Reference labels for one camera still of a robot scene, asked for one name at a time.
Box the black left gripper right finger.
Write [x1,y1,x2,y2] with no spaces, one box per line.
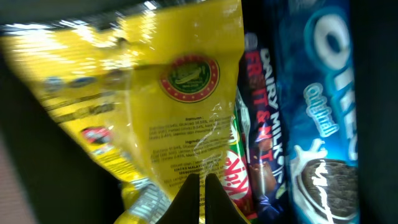
[205,174,247,224]

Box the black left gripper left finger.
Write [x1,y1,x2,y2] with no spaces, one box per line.
[157,174,200,224]

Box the red KitKat bar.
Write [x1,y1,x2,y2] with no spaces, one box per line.
[221,90,257,223]

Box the blue Dairy Milk bar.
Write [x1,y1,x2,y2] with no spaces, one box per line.
[237,32,288,223]

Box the yellow snack packet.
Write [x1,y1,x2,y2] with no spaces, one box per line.
[1,0,244,223]

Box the blue Oreo cookie pack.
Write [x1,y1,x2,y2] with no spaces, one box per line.
[267,0,359,223]

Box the black open gift box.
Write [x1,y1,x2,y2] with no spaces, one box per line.
[1,1,397,223]

